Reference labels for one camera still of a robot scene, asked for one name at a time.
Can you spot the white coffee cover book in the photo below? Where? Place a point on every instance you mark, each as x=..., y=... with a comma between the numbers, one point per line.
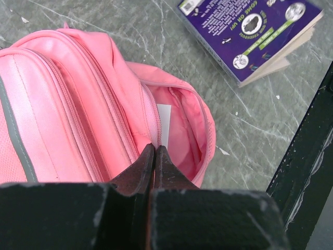
x=165, y=118

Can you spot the pink student backpack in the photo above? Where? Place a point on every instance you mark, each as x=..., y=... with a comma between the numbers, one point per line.
x=73, y=110

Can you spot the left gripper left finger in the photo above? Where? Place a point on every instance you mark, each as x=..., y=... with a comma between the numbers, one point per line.
x=109, y=215

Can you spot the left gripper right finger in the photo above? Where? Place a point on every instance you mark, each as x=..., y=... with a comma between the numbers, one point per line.
x=182, y=216

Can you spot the purple book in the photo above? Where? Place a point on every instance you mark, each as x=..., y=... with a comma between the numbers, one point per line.
x=250, y=39

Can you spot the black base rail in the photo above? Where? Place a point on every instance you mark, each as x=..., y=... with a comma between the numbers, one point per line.
x=302, y=184

